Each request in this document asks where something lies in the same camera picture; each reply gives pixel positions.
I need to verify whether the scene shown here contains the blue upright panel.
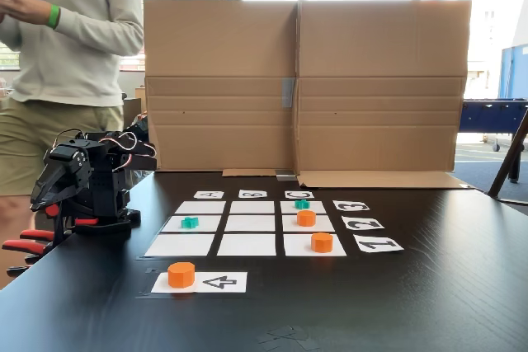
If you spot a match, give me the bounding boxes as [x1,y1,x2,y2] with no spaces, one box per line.
[497,43,528,101]

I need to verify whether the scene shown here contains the dark brown counter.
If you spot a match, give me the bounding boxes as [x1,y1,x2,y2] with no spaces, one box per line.
[121,97,144,127]

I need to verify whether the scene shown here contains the green wristband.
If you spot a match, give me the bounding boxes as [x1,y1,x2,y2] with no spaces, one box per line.
[48,4,62,31]

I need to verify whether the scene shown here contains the standing person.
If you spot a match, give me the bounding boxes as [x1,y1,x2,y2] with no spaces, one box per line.
[0,0,145,242]

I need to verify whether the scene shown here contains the round orange token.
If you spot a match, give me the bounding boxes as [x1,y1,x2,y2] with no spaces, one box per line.
[310,232,334,254]
[296,209,318,228]
[167,261,196,289]

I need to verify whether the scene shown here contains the white arrow paper sheet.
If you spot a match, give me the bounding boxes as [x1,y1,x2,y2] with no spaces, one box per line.
[150,271,248,294]

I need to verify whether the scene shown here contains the small cardboard box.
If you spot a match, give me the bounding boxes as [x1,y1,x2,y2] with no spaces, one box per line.
[134,86,148,114]

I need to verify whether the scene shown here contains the paper sheet number 1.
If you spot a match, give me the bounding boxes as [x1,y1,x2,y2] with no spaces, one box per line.
[353,234,405,253]

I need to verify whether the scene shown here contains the paper sheet number 3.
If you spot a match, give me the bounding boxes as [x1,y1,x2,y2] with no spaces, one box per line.
[332,199,370,212]

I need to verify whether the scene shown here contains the red black clamp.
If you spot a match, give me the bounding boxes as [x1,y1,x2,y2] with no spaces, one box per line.
[2,202,102,278]

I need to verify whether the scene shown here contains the brown legged tripod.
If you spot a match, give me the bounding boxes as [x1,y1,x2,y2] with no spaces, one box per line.
[488,109,528,199]

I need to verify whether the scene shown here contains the blue foosball table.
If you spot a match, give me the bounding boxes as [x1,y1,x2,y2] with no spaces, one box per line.
[457,98,528,153]

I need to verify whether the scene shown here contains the white paper grid square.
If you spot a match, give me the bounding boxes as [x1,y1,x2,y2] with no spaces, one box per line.
[224,214,276,232]
[161,215,222,232]
[283,233,347,257]
[280,200,328,215]
[216,233,277,257]
[229,200,276,215]
[174,200,227,215]
[144,233,215,257]
[281,214,336,232]

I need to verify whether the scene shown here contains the paper sheet number 2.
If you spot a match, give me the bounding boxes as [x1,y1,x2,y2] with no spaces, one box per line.
[341,215,385,231]

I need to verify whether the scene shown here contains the standing person's hand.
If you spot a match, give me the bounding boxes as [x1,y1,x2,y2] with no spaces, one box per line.
[0,0,53,26]

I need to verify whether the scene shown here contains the large brown cardboard screen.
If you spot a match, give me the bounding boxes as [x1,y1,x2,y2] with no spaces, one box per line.
[143,0,476,190]

